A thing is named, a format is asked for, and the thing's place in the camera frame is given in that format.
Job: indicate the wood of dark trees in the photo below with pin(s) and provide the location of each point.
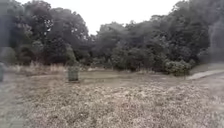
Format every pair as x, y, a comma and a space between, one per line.
133, 43

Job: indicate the dry grass field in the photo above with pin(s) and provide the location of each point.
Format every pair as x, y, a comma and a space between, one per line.
113, 106

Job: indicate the round green bush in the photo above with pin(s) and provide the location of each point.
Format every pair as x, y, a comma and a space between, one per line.
177, 68

